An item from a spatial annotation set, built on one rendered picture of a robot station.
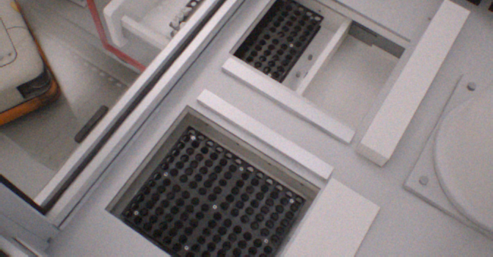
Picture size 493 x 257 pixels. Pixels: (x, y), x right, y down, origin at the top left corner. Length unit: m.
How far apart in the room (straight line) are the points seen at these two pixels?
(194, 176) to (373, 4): 0.43
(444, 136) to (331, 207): 0.21
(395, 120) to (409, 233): 0.16
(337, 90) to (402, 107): 0.19
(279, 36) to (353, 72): 0.16
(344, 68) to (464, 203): 0.35
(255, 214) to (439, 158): 0.29
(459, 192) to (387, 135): 0.13
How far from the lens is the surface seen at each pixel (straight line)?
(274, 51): 0.90
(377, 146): 0.76
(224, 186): 0.79
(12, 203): 0.60
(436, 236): 0.79
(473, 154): 0.73
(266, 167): 0.85
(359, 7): 0.92
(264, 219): 0.78
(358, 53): 1.01
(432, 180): 0.80
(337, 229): 0.73
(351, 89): 0.97
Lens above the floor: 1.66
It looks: 65 degrees down
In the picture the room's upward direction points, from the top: 7 degrees clockwise
